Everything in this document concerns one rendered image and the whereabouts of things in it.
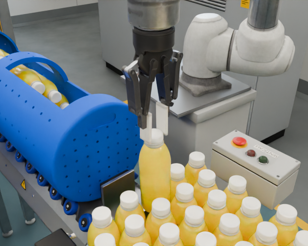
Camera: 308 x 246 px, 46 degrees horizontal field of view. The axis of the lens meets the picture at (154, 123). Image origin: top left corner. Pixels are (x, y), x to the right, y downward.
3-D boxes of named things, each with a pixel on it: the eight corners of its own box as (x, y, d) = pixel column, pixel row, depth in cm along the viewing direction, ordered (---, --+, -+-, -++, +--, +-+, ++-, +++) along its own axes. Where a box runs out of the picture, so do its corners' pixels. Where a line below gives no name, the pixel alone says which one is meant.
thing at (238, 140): (237, 137, 97) (238, 134, 97) (249, 143, 95) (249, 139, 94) (229, 143, 95) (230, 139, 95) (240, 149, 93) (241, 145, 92)
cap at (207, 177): (194, 178, 86) (195, 172, 85) (208, 173, 87) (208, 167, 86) (205, 188, 83) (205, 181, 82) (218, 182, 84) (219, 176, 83)
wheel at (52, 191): (58, 181, 101) (53, 180, 100) (66, 189, 98) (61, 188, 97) (51, 194, 102) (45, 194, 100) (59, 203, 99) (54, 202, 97)
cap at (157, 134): (165, 136, 77) (165, 129, 76) (161, 147, 74) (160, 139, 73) (147, 134, 78) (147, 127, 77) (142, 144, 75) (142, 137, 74)
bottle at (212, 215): (194, 244, 92) (199, 189, 82) (222, 245, 92) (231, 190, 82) (196, 268, 86) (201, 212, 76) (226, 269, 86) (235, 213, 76)
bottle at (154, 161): (173, 196, 88) (174, 133, 78) (166, 217, 82) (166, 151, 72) (145, 191, 89) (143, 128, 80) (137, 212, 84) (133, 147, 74)
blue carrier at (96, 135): (18, 82, 163) (8, 19, 149) (144, 176, 108) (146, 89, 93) (-49, 100, 146) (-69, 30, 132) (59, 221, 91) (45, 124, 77)
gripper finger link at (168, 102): (148, 53, 68) (153, 50, 68) (157, 101, 75) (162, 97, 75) (162, 59, 65) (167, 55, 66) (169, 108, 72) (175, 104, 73)
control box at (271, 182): (231, 157, 106) (235, 128, 101) (293, 192, 94) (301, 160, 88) (209, 172, 101) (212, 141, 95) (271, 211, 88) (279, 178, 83)
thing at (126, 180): (130, 200, 101) (128, 165, 95) (135, 205, 100) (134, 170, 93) (100, 218, 96) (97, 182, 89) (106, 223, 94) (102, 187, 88)
